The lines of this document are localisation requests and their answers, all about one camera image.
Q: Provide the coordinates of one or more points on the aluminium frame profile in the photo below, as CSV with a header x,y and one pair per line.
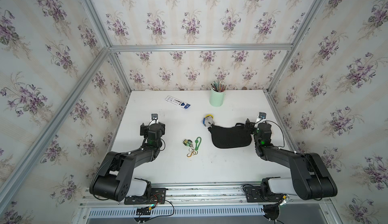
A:
x,y
201,47

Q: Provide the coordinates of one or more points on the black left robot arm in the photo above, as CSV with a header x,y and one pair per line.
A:
x,y
114,176

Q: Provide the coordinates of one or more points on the yellow blue plush keychain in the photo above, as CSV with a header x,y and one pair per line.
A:
x,y
208,121

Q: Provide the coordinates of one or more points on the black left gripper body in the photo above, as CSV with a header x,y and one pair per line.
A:
x,y
145,129

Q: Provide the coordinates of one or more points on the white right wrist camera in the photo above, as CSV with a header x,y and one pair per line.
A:
x,y
261,116

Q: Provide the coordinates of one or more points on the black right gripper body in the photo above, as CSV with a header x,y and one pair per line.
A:
x,y
251,128

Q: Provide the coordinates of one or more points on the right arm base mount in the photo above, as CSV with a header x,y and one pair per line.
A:
x,y
274,189

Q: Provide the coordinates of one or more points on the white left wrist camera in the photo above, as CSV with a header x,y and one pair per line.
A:
x,y
154,119

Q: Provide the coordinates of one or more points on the green pencil cup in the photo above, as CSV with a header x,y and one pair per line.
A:
x,y
216,98

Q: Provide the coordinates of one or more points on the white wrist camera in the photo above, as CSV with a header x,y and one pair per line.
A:
x,y
261,116
154,119

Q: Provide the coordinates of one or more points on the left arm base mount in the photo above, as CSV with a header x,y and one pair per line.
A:
x,y
142,192

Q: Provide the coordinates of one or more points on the small circuit board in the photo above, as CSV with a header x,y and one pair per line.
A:
x,y
145,211

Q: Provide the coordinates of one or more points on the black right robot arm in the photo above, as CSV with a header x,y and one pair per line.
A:
x,y
310,178

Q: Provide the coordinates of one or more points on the black knitted shoulder bag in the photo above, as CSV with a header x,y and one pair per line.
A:
x,y
227,138

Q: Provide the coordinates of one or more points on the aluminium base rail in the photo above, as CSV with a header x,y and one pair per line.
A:
x,y
200,200

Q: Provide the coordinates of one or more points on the coloured pencils bunch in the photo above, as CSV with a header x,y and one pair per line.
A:
x,y
218,86

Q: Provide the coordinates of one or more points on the green charm keychain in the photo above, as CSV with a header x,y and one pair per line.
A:
x,y
193,145

